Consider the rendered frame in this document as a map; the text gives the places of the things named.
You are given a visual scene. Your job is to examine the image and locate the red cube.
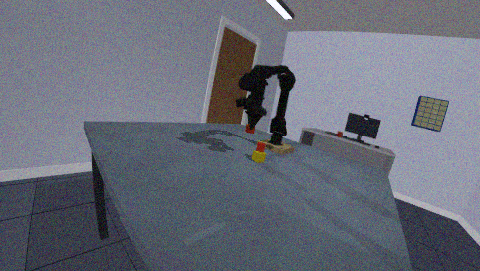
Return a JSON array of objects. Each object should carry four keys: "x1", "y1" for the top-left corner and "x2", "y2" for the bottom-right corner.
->
[
  {"x1": 256, "y1": 142, "x2": 266, "y2": 152},
  {"x1": 245, "y1": 124, "x2": 255, "y2": 134}
]

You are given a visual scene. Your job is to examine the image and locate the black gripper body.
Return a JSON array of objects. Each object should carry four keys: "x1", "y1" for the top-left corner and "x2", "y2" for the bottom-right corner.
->
[{"x1": 243, "y1": 92, "x2": 267, "y2": 116}]

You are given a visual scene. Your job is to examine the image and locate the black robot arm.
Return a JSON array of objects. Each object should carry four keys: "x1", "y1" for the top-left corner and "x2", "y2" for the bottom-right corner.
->
[{"x1": 236, "y1": 64, "x2": 296, "y2": 145}]

